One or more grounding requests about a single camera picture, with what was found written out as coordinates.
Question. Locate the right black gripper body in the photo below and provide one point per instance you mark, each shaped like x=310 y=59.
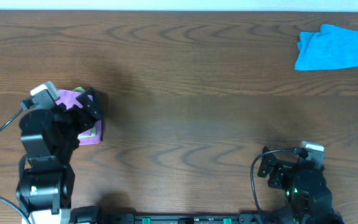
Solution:
x=281 y=178

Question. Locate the blue microfiber cloth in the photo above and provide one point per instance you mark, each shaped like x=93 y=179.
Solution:
x=331 y=48

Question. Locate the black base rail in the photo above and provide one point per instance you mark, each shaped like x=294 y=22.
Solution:
x=97 y=215

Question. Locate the purple folded cloth under green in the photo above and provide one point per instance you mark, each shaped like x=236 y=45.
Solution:
x=94 y=140

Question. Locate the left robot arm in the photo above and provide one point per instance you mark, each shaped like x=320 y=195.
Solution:
x=49 y=134

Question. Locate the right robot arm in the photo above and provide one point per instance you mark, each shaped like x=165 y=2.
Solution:
x=298 y=171

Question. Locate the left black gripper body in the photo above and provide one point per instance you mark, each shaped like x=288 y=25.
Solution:
x=78 y=116

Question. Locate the purple microfiber cloth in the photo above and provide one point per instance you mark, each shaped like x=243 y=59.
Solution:
x=68 y=97

